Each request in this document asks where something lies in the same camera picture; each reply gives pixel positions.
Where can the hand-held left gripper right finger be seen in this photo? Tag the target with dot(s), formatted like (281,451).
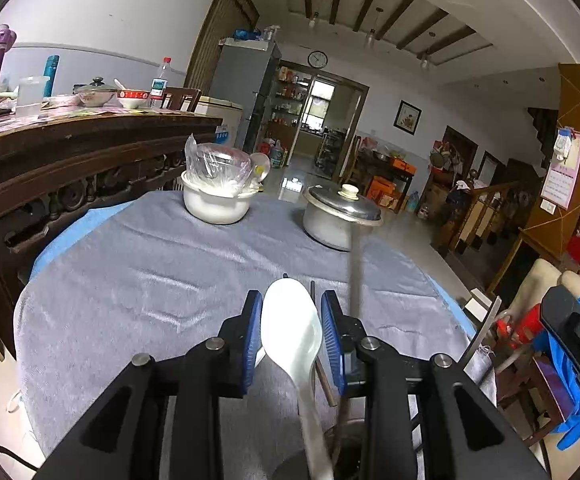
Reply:
(331,345)

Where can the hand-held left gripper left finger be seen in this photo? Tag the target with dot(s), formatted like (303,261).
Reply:
(252,340)

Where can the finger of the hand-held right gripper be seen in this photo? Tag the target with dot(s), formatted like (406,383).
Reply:
(577,332)

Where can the white plastic spoon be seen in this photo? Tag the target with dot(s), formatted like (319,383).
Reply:
(290,320)

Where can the dark round utensil holder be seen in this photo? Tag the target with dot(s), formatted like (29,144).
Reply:
(346,460)

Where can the blue cloth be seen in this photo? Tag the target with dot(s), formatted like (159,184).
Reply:
(554,360)

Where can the red plastic bucket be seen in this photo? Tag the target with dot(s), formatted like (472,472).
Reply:
(522,327)

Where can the cream armchair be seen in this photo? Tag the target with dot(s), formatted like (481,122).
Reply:
(534,280)

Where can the grey metal bar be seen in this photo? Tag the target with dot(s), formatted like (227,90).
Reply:
(482,335)

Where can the grey fleece table cloth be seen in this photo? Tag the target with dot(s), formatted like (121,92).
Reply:
(170,270)

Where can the white enamel pot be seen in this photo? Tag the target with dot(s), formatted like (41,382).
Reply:
(210,207)

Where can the wooden staircase railing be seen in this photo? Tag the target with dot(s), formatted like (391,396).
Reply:
(484,210)

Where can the orange cardboard box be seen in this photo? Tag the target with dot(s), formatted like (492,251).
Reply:
(382,192)

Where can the white ladle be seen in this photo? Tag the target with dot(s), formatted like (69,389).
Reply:
(261,162)

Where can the pantry shelf with goods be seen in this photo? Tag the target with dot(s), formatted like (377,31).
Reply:
(290,95)

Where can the dark wooden chair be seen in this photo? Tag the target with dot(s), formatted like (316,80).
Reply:
(182,97)

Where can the grey refrigerator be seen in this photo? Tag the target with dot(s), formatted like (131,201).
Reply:
(242,75)

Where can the red and white bowl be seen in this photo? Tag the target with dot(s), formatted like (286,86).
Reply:
(134,97)

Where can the clear water bottle red cap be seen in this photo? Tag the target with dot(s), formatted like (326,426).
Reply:
(160,85)

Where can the carved dark wooden table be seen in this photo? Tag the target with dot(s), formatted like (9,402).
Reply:
(45,160)

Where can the glass lidded bowl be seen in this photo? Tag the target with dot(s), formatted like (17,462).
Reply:
(97,94)

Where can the hanging ceiling lamp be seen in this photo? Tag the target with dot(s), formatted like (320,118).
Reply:
(313,20)
(424,62)
(370,37)

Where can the brown wooden door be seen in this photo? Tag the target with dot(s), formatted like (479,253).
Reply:
(220,25)

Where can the clear plastic container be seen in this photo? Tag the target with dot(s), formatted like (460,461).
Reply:
(32,97)

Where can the teal thermos bottle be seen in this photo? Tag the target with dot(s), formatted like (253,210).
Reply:
(51,72)

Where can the pink wall calendar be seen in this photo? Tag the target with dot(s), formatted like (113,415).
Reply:
(562,175)

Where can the framed wall picture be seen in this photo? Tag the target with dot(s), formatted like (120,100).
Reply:
(407,117)

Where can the round wall clock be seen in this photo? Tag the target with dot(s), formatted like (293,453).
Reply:
(318,59)

